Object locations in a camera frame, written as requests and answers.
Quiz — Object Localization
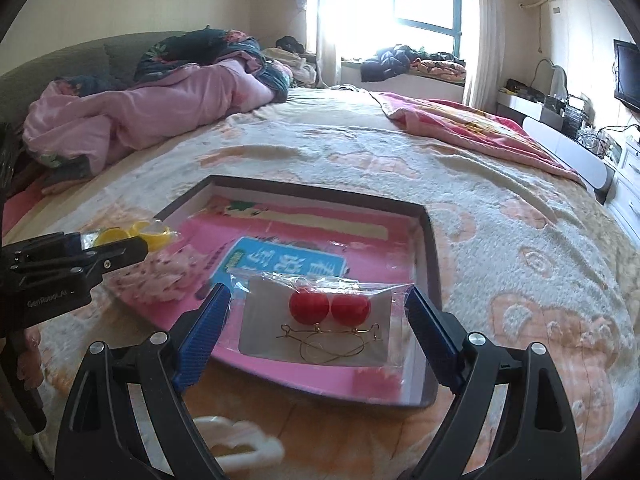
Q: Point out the white hair claw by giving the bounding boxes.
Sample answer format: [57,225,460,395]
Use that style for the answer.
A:
[192,415,283,473]

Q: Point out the bagged yellow hair ties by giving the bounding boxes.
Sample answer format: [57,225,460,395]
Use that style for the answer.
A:
[80,220,181,252]

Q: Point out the dark-framed pink-lined tray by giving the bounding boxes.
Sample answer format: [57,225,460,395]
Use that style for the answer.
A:
[107,175,443,408]

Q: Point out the pink quilt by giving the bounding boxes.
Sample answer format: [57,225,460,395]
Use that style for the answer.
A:
[22,57,291,183]

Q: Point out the dark floral quilt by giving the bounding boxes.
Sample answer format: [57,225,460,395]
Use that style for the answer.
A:
[132,27,296,103]

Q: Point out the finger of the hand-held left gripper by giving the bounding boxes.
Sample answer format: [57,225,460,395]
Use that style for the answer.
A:
[0,231,84,267]
[12,236,149,288]

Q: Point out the bagged red ball earrings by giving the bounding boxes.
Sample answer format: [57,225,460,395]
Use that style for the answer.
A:
[227,267,418,368]

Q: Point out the blue printed card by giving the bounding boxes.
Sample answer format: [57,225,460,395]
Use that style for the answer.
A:
[220,236,348,291]

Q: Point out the dark jacket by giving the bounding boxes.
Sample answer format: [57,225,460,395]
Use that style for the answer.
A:
[360,45,423,82]

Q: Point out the person's left hand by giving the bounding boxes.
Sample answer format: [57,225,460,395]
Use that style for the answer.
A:
[15,327,48,386]

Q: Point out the floral folded blanket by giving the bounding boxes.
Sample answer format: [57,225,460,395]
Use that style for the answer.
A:
[417,55,468,81]

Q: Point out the pink floral scrunchie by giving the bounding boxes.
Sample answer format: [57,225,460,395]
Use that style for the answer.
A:
[112,245,216,306]

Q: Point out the white desk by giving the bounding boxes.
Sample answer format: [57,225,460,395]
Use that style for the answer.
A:
[495,92,571,128]

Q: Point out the cream curtain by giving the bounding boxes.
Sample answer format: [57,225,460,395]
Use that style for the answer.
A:
[462,0,506,108]
[300,0,346,86]

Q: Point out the pink printed blanket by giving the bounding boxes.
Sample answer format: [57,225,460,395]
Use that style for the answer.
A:
[372,91,588,186]

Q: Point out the green padded headboard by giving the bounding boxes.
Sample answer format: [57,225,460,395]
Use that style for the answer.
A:
[0,30,201,126]

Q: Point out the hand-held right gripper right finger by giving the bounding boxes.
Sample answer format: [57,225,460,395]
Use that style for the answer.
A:
[404,287,583,480]

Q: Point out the white drawer cabinet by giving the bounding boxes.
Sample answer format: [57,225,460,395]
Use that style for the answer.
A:
[602,137,640,231]

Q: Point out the white bed footboard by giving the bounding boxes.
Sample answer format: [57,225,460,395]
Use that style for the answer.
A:
[520,117,616,201]

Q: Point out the white table mirror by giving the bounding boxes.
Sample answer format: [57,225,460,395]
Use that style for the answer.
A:
[535,57,568,98]

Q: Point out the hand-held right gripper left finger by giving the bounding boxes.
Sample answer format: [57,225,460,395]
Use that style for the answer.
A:
[54,282,232,480]

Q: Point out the window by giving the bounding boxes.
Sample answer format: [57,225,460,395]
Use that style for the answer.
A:
[307,0,481,58]

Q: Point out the cream pillow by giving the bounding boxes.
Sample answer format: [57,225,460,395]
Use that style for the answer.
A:
[262,47,318,86]

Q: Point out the dark items on desk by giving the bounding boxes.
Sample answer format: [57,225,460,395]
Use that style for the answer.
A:
[505,79,546,102]

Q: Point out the black flat television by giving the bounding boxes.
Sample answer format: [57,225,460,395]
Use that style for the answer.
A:
[614,39,640,111]

